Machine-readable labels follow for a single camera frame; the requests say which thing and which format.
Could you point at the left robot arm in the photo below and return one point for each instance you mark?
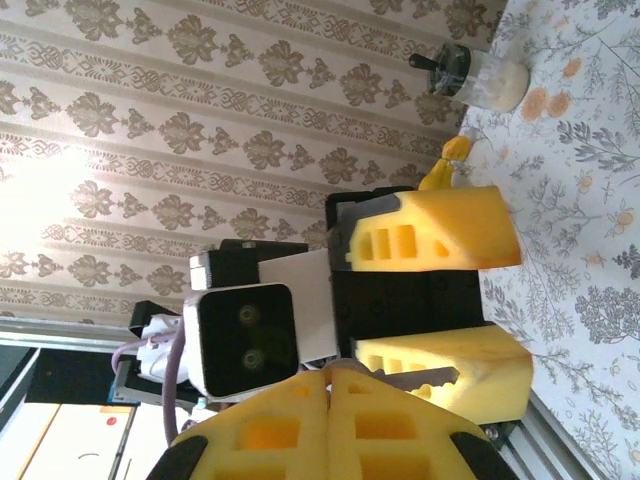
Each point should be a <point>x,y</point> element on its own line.
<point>150,312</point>

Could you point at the floral tablecloth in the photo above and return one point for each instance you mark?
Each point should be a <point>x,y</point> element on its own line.
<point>575,250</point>

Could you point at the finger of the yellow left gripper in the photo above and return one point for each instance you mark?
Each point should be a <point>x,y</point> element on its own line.
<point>465,230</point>
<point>490,370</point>

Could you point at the silver key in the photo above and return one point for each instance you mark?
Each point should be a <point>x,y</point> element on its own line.
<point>430,378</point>

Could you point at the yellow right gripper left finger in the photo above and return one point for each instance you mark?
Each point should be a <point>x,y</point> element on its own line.
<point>280,440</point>

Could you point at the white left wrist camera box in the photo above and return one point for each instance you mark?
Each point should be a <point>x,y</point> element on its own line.
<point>240,345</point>

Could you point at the white board with red dot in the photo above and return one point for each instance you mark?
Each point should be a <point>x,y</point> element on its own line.
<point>60,445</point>

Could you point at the clear jar with black lid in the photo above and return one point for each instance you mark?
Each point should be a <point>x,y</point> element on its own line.
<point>480,80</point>

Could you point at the aluminium frame rail with mounts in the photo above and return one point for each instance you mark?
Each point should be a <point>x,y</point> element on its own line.
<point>540,445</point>

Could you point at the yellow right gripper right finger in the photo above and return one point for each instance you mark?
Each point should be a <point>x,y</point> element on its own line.
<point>400,440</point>

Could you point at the aluminium frame post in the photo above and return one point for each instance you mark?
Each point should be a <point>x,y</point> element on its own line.
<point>75,336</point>

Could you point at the black screen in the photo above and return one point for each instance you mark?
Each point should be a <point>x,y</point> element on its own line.
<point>75,377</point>

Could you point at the yellow banana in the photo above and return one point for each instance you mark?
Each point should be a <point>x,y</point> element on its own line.
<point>442,172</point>

